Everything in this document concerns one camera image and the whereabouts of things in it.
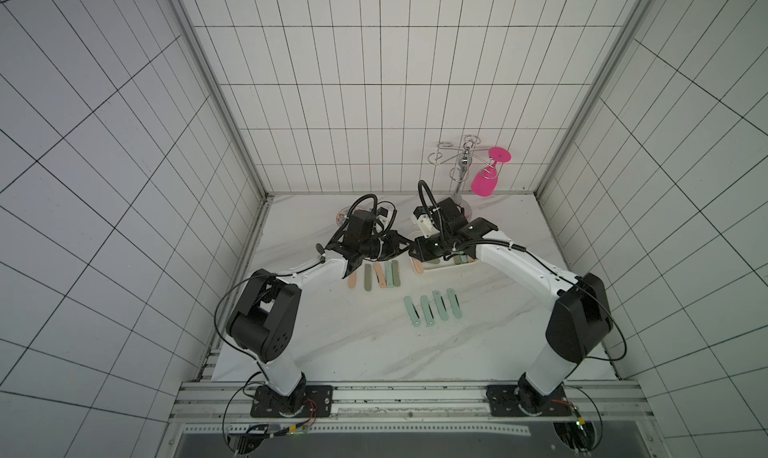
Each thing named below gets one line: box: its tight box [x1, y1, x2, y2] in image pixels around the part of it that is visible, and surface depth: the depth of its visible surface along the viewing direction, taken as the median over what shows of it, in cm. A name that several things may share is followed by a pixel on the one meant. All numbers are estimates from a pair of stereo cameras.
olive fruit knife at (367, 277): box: [364, 264, 372, 291], surface depth 97 cm
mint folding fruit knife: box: [447, 288, 463, 319], surface depth 91 cm
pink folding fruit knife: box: [373, 262, 387, 289], surface depth 97 cm
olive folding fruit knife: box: [392, 260, 401, 287], surface depth 97 cm
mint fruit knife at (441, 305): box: [432, 290, 449, 321], surface depth 91 cm
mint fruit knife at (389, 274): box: [385, 261, 394, 288], surface depth 97 cm
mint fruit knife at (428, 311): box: [420, 295, 436, 327], surface depth 89 cm
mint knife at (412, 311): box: [404, 296, 422, 327], surface depth 89 cm
